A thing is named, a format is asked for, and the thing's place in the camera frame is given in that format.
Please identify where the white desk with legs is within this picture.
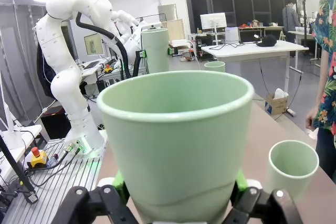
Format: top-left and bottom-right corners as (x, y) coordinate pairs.
(201, 42), (310, 94)

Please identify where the aluminium profile base plate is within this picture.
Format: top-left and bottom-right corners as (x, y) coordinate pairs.
(0, 136), (110, 224)

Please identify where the small white side desk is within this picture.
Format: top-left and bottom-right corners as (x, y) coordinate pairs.
(0, 123), (43, 183)

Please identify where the person's left hand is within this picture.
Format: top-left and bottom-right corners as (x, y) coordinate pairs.
(306, 107), (320, 132)

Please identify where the white box appliance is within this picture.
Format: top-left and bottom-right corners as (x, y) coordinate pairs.
(225, 26), (240, 44)

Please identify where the pale green plastic cup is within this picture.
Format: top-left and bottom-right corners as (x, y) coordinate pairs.
(266, 140), (320, 205)
(96, 70), (255, 224)
(141, 28), (170, 75)
(204, 61), (226, 73)

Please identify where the person in dark shirt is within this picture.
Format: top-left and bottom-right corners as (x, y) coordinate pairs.
(282, 0), (301, 44)

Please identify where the white bag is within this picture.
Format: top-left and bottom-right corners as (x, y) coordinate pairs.
(274, 88), (289, 99)

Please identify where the wooden board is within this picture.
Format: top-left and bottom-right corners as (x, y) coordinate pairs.
(166, 18), (185, 42)

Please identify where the black box under desk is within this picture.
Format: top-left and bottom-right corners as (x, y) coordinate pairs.
(40, 105), (73, 141)

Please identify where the framed screen with picture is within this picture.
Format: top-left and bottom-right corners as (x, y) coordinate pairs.
(83, 34), (105, 56)

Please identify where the yellow emergency stop button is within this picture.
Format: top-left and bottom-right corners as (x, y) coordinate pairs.
(30, 147), (49, 169)

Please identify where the person's left forearm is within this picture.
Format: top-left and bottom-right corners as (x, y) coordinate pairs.
(313, 47), (331, 112)

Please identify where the cardboard box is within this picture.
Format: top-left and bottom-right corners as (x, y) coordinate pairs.
(265, 92), (289, 116)

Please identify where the black corrugated cable hose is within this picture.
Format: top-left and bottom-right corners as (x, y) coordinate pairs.
(75, 10), (140, 80)

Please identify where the black cap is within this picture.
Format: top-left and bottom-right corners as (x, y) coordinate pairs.
(256, 35), (278, 48)

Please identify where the white computer monitor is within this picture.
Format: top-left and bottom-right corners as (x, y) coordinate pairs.
(200, 12), (227, 31)

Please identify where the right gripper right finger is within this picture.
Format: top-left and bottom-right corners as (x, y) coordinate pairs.
(223, 170), (302, 224)

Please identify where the black slanted pole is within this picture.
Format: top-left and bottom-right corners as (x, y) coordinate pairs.
(0, 136), (39, 204)

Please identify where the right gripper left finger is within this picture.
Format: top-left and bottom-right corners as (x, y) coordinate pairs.
(52, 170), (138, 224)

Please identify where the person in floral shirt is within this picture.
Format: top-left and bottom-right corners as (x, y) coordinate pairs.
(306, 0), (336, 183)

